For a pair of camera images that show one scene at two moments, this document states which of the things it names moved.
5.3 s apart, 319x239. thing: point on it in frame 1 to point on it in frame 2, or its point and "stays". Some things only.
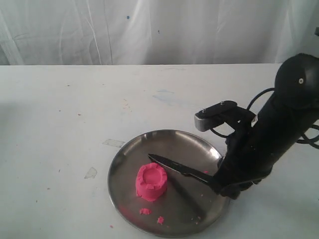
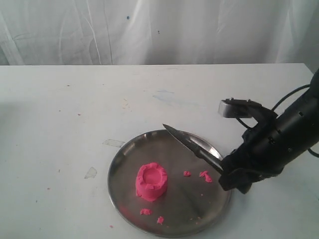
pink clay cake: (151, 181) stays
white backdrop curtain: (136, 32) stays
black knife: (183, 169) to (200, 148)
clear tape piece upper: (115, 143) stays
